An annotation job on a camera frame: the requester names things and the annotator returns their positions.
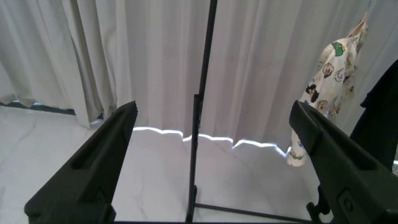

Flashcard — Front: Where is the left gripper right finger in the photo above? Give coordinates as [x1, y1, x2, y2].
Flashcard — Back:
[289, 100, 398, 224]

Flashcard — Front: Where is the black garment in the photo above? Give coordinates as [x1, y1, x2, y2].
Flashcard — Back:
[349, 58, 398, 172]

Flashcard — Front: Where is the pink clothes hanger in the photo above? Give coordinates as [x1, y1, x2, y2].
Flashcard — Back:
[346, 11, 369, 39]

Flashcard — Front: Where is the black clothes rack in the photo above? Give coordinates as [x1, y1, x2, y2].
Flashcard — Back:
[185, 0, 331, 224]

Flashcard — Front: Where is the white curtain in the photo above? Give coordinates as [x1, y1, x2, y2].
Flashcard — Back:
[0, 0, 398, 158]

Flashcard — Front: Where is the cream printed garment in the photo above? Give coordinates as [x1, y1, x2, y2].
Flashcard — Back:
[286, 23, 370, 168]

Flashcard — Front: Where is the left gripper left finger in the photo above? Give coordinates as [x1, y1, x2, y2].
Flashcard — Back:
[24, 100, 139, 224]

